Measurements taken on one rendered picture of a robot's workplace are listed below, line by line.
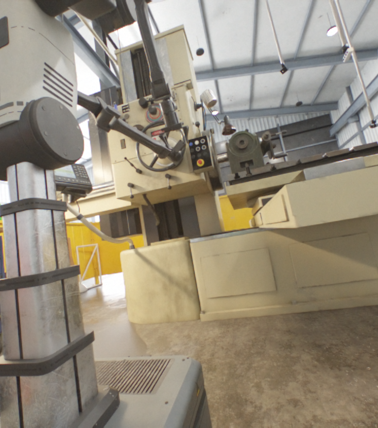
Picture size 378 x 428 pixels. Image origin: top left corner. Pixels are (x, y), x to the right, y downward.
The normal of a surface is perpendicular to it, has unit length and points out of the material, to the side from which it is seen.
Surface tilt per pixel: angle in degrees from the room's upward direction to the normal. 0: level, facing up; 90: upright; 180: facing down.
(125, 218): 90
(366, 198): 90
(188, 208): 90
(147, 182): 90
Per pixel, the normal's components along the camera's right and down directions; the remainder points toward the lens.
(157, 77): -0.18, 0.29
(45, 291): 0.85, -0.21
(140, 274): -0.37, -0.06
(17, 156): -0.05, 0.68
